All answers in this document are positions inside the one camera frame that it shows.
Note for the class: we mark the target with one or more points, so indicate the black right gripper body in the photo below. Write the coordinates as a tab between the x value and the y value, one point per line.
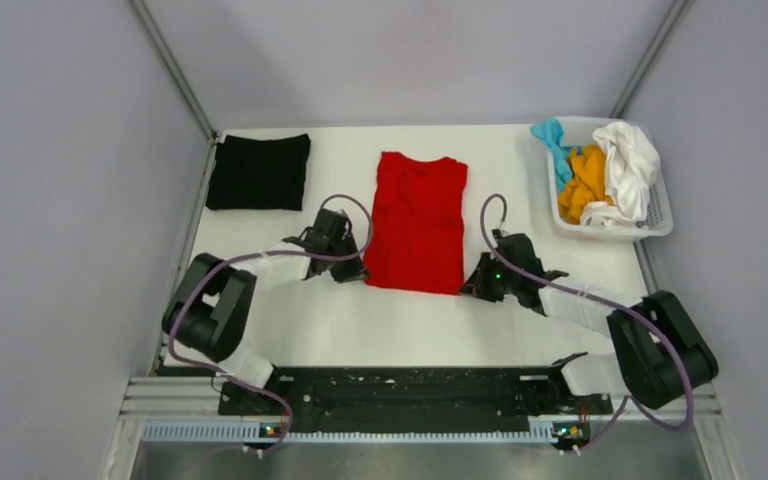
509	278

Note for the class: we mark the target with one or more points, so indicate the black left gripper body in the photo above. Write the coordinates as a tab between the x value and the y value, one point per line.
346	246

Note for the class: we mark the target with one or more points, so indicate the red t shirt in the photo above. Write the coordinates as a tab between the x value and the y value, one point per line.
418	226

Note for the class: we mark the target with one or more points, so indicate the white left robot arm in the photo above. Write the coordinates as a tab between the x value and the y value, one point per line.
208	313

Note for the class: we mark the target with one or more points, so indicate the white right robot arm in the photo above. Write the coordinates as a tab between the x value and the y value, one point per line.
658	354

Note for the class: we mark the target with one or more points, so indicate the orange t shirt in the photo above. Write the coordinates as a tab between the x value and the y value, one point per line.
587	184

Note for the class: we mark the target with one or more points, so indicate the folded black t shirt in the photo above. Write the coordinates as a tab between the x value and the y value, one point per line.
254	174

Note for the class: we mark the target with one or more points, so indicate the light blue t shirt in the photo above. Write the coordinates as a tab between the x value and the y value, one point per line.
550	133

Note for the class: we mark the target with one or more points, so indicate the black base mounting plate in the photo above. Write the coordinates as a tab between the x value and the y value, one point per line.
486	399

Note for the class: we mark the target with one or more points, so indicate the white t shirt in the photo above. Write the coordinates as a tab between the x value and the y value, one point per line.
631	169

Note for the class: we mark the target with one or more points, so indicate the left corner frame post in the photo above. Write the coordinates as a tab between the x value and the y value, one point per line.
171	67

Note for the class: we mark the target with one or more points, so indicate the corner frame post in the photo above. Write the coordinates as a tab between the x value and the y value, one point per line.
672	19
171	67

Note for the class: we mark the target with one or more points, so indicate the aluminium frame rail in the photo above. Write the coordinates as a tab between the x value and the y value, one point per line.
200	397

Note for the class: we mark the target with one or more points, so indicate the white slotted cable duct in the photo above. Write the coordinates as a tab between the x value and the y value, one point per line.
254	432

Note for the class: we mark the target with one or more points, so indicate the right corner frame post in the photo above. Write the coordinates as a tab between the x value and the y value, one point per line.
672	19

